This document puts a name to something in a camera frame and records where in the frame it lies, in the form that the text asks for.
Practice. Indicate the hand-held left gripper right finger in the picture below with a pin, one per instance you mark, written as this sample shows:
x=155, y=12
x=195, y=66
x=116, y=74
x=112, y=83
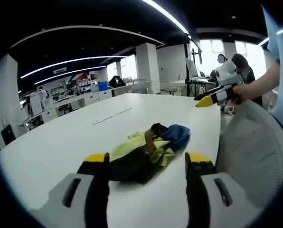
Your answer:
x=198, y=190

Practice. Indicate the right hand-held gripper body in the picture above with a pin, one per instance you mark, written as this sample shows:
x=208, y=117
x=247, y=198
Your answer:
x=227, y=72

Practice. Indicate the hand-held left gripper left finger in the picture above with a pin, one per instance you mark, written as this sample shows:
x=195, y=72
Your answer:
x=96, y=190

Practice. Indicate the person's right hand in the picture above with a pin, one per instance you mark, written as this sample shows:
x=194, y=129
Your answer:
x=242, y=91

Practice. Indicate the white desk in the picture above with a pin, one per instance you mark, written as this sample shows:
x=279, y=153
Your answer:
x=191, y=83

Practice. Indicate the white mesh office chair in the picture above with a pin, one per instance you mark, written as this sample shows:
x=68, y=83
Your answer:
x=257, y=152

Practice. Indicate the white cabinet row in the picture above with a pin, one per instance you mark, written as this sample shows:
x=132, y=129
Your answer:
x=79, y=102

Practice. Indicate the black chair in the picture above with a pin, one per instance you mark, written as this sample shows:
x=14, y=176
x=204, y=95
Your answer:
x=8, y=134

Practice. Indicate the blue storage box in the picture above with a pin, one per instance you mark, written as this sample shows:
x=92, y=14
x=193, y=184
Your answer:
x=102, y=85

